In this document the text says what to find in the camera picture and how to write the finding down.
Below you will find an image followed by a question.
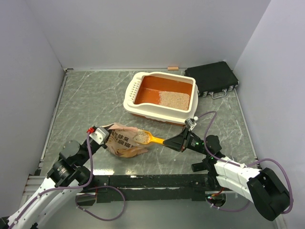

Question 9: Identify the small wooden block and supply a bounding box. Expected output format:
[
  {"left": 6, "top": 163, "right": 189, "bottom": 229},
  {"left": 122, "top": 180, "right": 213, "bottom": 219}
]
[{"left": 167, "top": 66, "right": 179, "bottom": 71}]

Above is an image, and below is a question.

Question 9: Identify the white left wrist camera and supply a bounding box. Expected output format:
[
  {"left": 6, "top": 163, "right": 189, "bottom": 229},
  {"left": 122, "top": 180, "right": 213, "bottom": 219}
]
[{"left": 87, "top": 126, "right": 110, "bottom": 145}]

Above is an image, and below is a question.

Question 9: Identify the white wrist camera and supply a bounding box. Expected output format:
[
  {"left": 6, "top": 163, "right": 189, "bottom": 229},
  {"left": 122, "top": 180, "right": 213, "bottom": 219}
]
[
  {"left": 184, "top": 116, "right": 199, "bottom": 131},
  {"left": 87, "top": 126, "right": 110, "bottom": 145}
]

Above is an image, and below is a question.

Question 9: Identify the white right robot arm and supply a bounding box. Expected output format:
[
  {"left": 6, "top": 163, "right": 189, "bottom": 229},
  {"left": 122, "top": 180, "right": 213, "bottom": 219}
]
[{"left": 163, "top": 128, "right": 290, "bottom": 221}]

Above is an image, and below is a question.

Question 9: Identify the yellow plastic scoop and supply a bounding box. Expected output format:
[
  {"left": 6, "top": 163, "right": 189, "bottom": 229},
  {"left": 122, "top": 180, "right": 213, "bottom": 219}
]
[{"left": 133, "top": 129, "right": 164, "bottom": 145}]

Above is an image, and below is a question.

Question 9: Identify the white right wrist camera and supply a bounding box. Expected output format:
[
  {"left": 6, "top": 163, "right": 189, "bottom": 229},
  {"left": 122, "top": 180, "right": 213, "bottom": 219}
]
[{"left": 184, "top": 116, "right": 199, "bottom": 131}]

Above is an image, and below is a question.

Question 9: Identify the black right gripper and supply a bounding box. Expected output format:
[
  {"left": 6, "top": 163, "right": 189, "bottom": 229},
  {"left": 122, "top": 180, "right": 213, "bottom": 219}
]
[{"left": 163, "top": 127, "right": 210, "bottom": 156}]

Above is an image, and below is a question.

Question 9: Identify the cream orange litter box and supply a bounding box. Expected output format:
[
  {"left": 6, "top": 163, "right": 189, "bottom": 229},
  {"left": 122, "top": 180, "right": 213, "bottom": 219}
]
[{"left": 123, "top": 72, "right": 198, "bottom": 125}]

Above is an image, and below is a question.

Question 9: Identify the black hard case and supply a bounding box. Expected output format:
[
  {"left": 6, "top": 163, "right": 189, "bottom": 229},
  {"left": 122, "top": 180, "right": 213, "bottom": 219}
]
[{"left": 184, "top": 61, "right": 239, "bottom": 97}]

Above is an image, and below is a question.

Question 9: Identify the pink cat litter bag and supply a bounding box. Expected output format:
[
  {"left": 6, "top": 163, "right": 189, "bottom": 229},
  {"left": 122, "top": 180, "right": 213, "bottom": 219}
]
[{"left": 102, "top": 123, "right": 148, "bottom": 158}]

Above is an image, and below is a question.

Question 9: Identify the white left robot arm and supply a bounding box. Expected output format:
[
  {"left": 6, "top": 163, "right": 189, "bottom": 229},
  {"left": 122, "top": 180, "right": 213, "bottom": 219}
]
[{"left": 0, "top": 137, "right": 105, "bottom": 229}]

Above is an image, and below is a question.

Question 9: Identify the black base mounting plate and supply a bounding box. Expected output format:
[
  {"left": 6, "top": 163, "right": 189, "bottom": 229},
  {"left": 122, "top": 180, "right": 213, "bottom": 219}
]
[{"left": 82, "top": 174, "right": 221, "bottom": 203}]

